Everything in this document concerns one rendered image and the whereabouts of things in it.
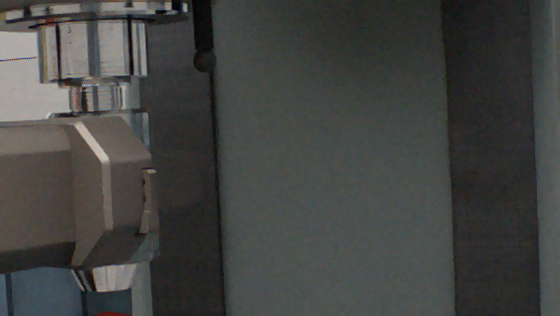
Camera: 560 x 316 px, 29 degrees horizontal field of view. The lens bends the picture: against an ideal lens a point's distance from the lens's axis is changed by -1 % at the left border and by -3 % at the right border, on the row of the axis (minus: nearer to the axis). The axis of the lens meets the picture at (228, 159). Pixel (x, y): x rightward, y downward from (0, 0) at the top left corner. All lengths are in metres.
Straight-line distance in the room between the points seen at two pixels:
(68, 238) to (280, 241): 0.45
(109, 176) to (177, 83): 0.47
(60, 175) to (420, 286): 0.46
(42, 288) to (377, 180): 4.65
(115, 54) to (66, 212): 0.08
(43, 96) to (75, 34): 4.88
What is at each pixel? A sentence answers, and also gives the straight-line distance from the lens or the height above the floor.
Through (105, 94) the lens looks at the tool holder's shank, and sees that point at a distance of 0.45.
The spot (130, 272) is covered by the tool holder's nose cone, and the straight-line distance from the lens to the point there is 0.46.
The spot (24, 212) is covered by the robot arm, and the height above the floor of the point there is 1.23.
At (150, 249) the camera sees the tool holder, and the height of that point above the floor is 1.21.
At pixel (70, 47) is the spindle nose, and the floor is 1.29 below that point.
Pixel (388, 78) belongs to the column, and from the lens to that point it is 0.80.
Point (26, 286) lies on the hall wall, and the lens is 5.45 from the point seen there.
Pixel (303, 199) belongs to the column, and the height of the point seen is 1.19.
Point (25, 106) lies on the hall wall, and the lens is 5.37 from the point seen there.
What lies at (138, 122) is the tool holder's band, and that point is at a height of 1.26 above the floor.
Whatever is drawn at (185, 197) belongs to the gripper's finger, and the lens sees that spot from 0.45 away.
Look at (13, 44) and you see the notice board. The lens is 5.40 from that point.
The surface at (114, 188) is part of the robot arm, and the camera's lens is 0.38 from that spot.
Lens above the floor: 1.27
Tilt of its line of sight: 3 degrees down
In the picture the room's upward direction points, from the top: 3 degrees counter-clockwise
